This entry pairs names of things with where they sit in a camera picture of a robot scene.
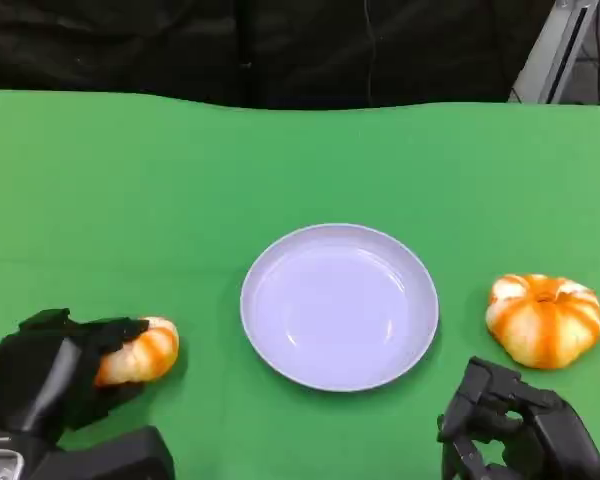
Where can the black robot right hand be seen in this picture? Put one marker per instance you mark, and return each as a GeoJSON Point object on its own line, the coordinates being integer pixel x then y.
{"type": "Point", "coordinates": [555, 435]}

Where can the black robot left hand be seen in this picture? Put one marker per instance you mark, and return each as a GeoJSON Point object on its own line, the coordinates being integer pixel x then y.
{"type": "Point", "coordinates": [35, 375]}

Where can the orange white toy bread roll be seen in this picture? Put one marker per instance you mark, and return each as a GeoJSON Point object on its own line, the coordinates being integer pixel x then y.
{"type": "Point", "coordinates": [145, 355]}
{"type": "Point", "coordinates": [542, 322]}

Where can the lilac plate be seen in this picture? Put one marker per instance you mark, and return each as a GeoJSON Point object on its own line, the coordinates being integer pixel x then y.
{"type": "Point", "coordinates": [339, 307]}

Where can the black backdrop curtain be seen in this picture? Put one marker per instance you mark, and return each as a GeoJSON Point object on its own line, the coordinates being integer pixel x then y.
{"type": "Point", "coordinates": [230, 45]}

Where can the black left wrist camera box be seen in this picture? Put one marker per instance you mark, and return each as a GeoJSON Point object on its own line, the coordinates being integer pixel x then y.
{"type": "Point", "coordinates": [115, 457]}

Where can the grey metal frame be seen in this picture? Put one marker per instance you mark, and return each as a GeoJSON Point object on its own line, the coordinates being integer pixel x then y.
{"type": "Point", "coordinates": [555, 55]}

